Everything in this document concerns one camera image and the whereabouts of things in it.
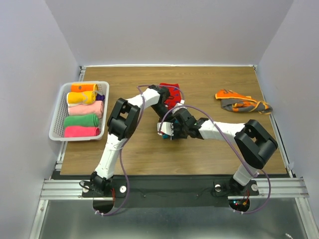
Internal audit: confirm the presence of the teal red-trimmed towel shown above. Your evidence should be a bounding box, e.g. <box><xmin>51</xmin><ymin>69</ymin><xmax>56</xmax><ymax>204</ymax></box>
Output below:
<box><xmin>157</xmin><ymin>83</ymin><xmax>182</xmax><ymax>140</ymax></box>

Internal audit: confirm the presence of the yellow patterned towel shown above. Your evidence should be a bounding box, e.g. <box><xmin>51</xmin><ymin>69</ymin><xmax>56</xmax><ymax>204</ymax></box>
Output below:
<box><xmin>66</xmin><ymin>91</ymin><xmax>96</xmax><ymax>104</ymax></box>

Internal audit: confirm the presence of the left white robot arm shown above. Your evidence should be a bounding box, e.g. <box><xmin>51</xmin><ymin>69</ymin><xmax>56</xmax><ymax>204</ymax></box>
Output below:
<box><xmin>90</xmin><ymin>85</ymin><xmax>170</xmax><ymax>196</ymax></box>

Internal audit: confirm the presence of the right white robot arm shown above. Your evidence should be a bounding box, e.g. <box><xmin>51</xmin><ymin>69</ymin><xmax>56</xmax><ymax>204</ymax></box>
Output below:
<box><xmin>172</xmin><ymin>107</ymin><xmax>278</xmax><ymax>194</ymax></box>

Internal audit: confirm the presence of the grey orange-trimmed towel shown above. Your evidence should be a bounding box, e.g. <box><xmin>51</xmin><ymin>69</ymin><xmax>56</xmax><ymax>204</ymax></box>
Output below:
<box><xmin>215</xmin><ymin>89</ymin><xmax>273</xmax><ymax>115</ymax></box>

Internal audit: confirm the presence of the purple rolled towel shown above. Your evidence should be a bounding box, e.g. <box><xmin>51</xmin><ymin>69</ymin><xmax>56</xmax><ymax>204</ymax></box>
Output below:
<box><xmin>96</xmin><ymin>94</ymin><xmax>105</xmax><ymax>101</ymax></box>

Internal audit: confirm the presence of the light pink rolled towel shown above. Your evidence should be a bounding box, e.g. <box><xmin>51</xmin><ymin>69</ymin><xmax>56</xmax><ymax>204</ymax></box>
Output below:
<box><xmin>68</xmin><ymin>101</ymin><xmax>104</xmax><ymax>118</ymax></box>

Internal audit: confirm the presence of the green rolled towel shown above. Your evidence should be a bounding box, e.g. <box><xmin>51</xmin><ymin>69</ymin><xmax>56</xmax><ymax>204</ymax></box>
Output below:
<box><xmin>64</xmin><ymin>114</ymin><xmax>100</xmax><ymax>128</ymax></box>

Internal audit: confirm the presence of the orange rolled towel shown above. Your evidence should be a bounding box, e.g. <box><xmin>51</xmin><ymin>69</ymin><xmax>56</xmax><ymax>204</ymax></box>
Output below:
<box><xmin>70</xmin><ymin>83</ymin><xmax>98</xmax><ymax>93</ymax></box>

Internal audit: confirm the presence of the hot pink rolled towel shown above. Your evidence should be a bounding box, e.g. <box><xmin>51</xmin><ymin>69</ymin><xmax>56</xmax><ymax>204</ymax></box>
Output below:
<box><xmin>64</xmin><ymin>125</ymin><xmax>100</xmax><ymax>137</ymax></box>

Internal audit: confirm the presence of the white plastic basket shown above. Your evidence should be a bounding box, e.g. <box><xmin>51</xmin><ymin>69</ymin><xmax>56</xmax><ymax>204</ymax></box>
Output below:
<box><xmin>49</xmin><ymin>81</ymin><xmax>110</xmax><ymax>141</ymax></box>

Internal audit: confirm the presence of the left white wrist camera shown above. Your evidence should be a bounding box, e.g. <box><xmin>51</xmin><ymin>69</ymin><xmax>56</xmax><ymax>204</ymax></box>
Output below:
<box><xmin>171</xmin><ymin>100</ymin><xmax>186</xmax><ymax>114</ymax></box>

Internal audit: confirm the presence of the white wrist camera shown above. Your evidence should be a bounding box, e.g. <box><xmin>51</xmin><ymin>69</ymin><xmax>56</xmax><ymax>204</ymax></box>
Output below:
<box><xmin>157</xmin><ymin>122</ymin><xmax>174</xmax><ymax>136</ymax></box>
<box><xmin>171</xmin><ymin>100</ymin><xmax>186</xmax><ymax>114</ymax></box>

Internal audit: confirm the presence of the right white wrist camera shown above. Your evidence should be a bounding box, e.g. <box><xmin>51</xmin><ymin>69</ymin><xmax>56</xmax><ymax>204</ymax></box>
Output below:
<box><xmin>157</xmin><ymin>122</ymin><xmax>174</xmax><ymax>136</ymax></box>

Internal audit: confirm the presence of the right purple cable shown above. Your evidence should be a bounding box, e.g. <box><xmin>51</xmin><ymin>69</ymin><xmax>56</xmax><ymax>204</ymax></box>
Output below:
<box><xmin>159</xmin><ymin>106</ymin><xmax>272</xmax><ymax>215</ymax></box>

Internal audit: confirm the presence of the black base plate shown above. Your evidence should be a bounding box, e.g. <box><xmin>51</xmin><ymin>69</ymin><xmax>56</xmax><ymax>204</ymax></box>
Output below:
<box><xmin>79</xmin><ymin>175</ymin><xmax>259</xmax><ymax>211</ymax></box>

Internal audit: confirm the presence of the aluminium frame rail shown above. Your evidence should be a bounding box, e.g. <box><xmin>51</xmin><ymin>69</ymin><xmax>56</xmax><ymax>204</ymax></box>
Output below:
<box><xmin>39</xmin><ymin>178</ymin><xmax>85</xmax><ymax>200</ymax></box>

